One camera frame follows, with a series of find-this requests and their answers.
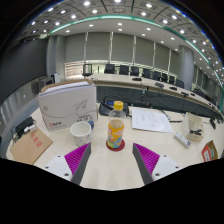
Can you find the white paper sheet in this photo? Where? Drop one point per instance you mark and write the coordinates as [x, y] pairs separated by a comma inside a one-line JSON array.
[[151, 120]]

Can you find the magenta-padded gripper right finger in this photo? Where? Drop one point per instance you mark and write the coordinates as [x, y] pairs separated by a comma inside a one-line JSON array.
[[147, 159]]

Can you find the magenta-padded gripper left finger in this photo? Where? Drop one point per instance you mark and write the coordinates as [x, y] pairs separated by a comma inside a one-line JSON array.
[[77, 159]]

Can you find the clear bottle with yellow cap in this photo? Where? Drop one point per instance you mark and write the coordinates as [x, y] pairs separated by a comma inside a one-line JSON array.
[[115, 133]]

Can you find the group of ceiling lights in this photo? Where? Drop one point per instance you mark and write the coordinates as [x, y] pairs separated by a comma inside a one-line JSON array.
[[87, 3]]

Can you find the large white printed carton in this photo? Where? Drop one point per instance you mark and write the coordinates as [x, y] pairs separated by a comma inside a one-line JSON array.
[[66, 106]]

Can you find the row of black office chairs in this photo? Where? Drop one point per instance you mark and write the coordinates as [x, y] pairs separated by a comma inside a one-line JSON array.
[[124, 70]]

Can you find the long curved conference desk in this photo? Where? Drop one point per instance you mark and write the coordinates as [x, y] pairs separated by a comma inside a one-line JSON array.
[[126, 81]]

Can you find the black box-shaped device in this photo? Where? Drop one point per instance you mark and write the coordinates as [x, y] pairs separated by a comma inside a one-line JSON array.
[[24, 124]]

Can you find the white power strip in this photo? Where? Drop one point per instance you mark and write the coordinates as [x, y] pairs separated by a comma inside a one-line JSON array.
[[181, 139]]

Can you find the white patterned paper cup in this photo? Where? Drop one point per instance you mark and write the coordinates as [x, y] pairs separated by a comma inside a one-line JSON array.
[[80, 131]]

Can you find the black bag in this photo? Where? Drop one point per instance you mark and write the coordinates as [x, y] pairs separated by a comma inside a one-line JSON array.
[[105, 108]]

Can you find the red-sided open cardboard box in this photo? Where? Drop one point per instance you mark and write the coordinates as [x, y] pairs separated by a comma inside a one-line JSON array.
[[208, 153]]

